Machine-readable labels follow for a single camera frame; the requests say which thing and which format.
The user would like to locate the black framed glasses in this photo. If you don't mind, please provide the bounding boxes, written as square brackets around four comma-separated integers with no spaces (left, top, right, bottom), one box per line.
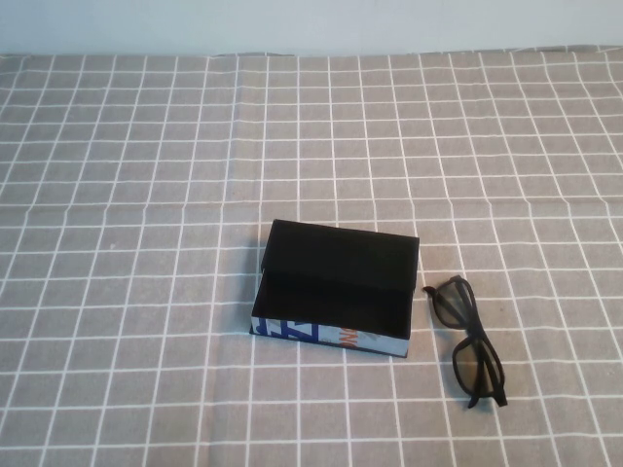
[421,274,509,410]

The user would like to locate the black printed glasses case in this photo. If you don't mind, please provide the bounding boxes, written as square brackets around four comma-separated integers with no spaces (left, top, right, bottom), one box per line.
[249,219,421,360]

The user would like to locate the grey checked tablecloth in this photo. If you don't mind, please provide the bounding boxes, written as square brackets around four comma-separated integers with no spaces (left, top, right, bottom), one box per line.
[0,45,623,467]

